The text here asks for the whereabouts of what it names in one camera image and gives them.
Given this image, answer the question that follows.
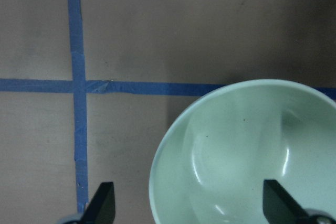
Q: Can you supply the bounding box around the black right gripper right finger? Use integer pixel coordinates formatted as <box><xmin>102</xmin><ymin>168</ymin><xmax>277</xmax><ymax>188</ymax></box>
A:
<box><xmin>263</xmin><ymin>179</ymin><xmax>309</xmax><ymax>224</ymax></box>

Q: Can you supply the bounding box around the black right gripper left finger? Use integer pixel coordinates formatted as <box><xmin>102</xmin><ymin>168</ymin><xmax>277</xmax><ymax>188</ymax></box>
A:
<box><xmin>80</xmin><ymin>182</ymin><xmax>116</xmax><ymax>223</ymax></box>

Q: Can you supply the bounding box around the light green bowl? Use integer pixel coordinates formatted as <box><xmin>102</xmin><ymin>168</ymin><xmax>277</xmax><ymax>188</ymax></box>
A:
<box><xmin>149</xmin><ymin>79</ymin><xmax>335</xmax><ymax>223</ymax></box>

